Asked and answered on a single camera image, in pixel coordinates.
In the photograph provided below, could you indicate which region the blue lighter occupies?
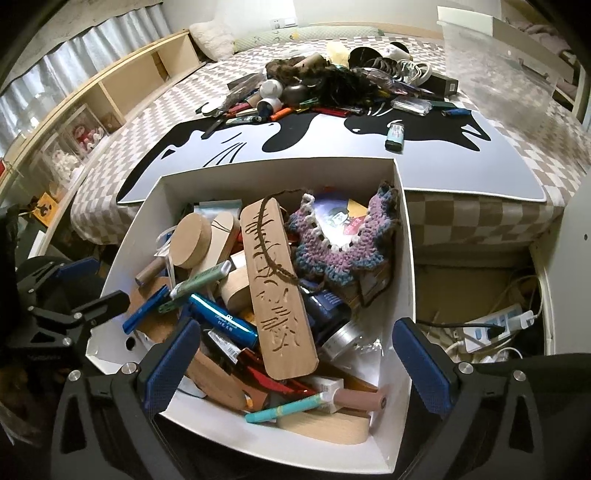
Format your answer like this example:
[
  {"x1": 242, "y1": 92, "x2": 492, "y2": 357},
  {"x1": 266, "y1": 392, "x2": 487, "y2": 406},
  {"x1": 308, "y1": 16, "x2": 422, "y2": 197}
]
[{"x1": 122, "y1": 285, "x2": 170, "y2": 335}]

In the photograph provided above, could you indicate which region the crocheted purple doily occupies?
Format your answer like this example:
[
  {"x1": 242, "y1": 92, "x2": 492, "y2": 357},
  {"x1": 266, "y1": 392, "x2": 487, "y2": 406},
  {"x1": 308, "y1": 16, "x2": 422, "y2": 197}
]
[{"x1": 287, "y1": 182, "x2": 401, "y2": 287}]

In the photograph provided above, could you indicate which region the white round-cap bottle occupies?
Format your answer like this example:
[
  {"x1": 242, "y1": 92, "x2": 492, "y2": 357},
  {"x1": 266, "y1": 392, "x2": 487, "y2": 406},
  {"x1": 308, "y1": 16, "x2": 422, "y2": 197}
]
[{"x1": 259, "y1": 79, "x2": 283, "y2": 99}]

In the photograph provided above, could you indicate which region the black and white cat mat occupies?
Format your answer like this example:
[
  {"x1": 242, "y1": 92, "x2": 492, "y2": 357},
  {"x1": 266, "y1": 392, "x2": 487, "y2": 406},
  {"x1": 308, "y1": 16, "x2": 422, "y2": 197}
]
[{"x1": 116, "y1": 107, "x2": 547, "y2": 205}]

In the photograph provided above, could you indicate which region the long green bolster pillow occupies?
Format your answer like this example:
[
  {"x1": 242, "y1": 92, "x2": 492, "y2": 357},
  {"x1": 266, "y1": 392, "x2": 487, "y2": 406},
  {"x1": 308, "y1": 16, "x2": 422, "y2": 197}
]
[{"x1": 233, "y1": 25, "x2": 384, "y2": 53}]

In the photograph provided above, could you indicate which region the wooden bed shelf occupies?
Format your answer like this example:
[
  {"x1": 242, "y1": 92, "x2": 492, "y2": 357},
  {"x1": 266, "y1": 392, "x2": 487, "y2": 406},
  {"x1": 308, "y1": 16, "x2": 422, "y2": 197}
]
[{"x1": 0, "y1": 28, "x2": 206, "y2": 218}]

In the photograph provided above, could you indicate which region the dark metal bell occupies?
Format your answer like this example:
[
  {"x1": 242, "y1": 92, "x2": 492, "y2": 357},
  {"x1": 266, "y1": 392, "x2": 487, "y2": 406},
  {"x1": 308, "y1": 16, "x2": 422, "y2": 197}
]
[{"x1": 280, "y1": 84, "x2": 310, "y2": 108}]

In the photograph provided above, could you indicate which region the red glitter lighter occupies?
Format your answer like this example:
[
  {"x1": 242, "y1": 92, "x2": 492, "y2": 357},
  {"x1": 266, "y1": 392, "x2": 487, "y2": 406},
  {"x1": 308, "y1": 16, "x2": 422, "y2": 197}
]
[{"x1": 235, "y1": 348, "x2": 317, "y2": 400}]

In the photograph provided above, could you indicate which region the white fluffy pillow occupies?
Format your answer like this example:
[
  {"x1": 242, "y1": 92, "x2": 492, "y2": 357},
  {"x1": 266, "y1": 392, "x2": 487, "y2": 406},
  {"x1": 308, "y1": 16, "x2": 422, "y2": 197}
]
[{"x1": 188, "y1": 20, "x2": 235, "y2": 62}]

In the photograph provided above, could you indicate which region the white power strip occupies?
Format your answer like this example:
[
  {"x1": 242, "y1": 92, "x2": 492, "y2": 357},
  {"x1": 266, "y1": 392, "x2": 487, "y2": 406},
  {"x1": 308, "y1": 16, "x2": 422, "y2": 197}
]
[{"x1": 460, "y1": 304, "x2": 538, "y2": 354}]

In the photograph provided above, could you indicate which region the orange lighter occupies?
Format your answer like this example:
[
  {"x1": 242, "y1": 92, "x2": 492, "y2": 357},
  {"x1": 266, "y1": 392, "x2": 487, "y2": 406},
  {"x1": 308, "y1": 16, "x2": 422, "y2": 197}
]
[{"x1": 270, "y1": 107, "x2": 295, "y2": 122}]

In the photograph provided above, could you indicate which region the clear storage bin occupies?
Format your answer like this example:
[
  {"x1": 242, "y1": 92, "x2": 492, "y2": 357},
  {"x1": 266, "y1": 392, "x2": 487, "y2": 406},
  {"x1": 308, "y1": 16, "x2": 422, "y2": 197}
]
[{"x1": 438, "y1": 6, "x2": 574, "y2": 134}]

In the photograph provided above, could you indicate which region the grey curtain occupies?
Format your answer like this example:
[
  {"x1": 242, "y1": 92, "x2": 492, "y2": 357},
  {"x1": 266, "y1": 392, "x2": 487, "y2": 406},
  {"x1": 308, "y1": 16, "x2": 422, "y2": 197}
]
[{"x1": 1, "y1": 3, "x2": 170, "y2": 153}]

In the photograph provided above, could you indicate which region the cardboard tube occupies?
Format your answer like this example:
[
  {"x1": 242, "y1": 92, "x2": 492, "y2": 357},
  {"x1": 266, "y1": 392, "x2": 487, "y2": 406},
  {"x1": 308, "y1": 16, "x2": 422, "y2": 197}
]
[{"x1": 294, "y1": 53, "x2": 327, "y2": 70}]

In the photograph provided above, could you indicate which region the carved wooden plaque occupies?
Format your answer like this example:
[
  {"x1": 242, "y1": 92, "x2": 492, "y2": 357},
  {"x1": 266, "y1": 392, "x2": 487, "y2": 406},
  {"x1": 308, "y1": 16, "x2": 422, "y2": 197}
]
[{"x1": 239, "y1": 198, "x2": 318, "y2": 380}]

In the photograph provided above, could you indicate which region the wooden round disc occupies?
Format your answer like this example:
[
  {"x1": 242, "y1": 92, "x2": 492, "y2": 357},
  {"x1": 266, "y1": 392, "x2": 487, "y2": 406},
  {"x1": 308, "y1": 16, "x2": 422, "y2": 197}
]
[{"x1": 169, "y1": 213, "x2": 211, "y2": 269}]

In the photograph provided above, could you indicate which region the mint green lighter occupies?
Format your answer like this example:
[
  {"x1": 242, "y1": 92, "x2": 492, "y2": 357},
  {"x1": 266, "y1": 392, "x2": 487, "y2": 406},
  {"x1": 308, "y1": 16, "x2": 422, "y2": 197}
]
[{"x1": 170, "y1": 260, "x2": 232, "y2": 300}]

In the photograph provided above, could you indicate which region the teal lighter on mat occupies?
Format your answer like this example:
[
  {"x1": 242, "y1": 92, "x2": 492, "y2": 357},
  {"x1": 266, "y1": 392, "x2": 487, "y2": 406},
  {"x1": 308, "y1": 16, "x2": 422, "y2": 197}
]
[{"x1": 385, "y1": 119, "x2": 405, "y2": 153}]

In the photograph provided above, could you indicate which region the white cardboard collection box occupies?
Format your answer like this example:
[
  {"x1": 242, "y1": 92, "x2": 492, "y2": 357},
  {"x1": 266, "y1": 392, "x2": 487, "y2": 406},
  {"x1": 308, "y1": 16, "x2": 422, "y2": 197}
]
[{"x1": 104, "y1": 158, "x2": 416, "y2": 475}]

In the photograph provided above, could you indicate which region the white cylinder cup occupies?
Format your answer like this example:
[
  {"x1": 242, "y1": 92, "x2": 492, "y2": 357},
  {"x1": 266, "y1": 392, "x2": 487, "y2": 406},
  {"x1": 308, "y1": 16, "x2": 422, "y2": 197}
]
[{"x1": 256, "y1": 97, "x2": 283, "y2": 119}]

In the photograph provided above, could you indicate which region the brown fur piece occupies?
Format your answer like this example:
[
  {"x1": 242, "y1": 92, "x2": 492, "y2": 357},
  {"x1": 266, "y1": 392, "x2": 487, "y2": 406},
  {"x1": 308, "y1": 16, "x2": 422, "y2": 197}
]
[{"x1": 264, "y1": 56, "x2": 358, "y2": 92}]

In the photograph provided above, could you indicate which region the black round bowl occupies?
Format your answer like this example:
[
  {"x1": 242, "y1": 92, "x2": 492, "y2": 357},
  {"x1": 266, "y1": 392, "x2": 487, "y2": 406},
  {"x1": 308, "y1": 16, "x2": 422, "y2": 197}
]
[{"x1": 348, "y1": 47, "x2": 383, "y2": 70}]

